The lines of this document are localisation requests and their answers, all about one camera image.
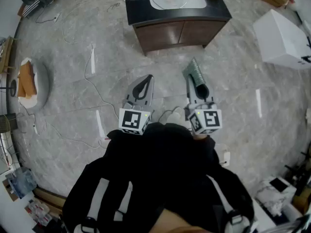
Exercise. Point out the black-topped wooden sink cabinet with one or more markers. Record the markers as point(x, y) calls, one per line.
point(165, 36)

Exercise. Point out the person's face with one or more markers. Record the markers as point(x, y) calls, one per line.
point(182, 223)

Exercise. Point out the person's black jacket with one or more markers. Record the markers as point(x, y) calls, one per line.
point(158, 166)

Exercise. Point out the pile of white parts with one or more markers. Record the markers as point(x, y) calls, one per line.
point(272, 198)

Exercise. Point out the person's white shoe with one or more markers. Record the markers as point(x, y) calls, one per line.
point(175, 115)

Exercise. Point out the orange cardboard piece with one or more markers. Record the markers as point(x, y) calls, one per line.
point(25, 81)

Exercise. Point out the person's right forearm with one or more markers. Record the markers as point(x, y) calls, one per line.
point(201, 137)

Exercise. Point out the small white box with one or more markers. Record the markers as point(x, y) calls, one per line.
point(226, 159)

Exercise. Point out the black round stand base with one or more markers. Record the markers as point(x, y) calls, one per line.
point(13, 87)

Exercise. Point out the wooden rack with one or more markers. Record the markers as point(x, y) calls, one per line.
point(6, 54)

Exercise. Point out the person's left forearm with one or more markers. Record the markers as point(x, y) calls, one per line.
point(115, 136)

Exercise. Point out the green scrubbing cloth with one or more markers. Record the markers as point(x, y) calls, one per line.
point(194, 69)

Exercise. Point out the red white packets bag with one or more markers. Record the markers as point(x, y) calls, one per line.
point(37, 211)

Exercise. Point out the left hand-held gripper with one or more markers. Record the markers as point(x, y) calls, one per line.
point(131, 120)

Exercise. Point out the clear plastic wrapped bundle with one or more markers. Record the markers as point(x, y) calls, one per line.
point(22, 182)

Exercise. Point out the white power strip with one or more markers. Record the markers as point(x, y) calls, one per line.
point(56, 17)

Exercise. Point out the black flat device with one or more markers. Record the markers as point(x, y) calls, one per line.
point(278, 184)

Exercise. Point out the black tripod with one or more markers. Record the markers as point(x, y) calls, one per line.
point(298, 171)

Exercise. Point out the black white striped blanket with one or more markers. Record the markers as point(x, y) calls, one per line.
point(31, 7)

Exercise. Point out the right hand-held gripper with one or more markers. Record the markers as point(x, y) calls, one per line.
point(209, 120)

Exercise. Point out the large white box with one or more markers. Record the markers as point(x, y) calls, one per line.
point(277, 38)

